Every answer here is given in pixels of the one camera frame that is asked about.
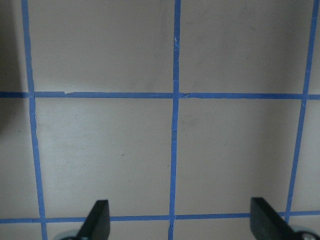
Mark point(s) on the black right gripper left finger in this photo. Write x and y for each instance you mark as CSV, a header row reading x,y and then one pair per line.
x,y
97,225

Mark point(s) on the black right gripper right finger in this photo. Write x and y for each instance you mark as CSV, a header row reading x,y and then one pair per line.
x,y
266,224

